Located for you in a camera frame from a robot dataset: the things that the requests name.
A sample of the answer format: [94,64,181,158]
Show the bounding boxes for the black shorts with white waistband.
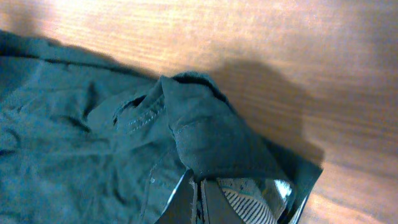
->
[1,32,322,223]

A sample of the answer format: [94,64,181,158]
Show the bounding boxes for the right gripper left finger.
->
[155,170,198,224]

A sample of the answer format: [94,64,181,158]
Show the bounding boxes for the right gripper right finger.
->
[201,180,244,224]

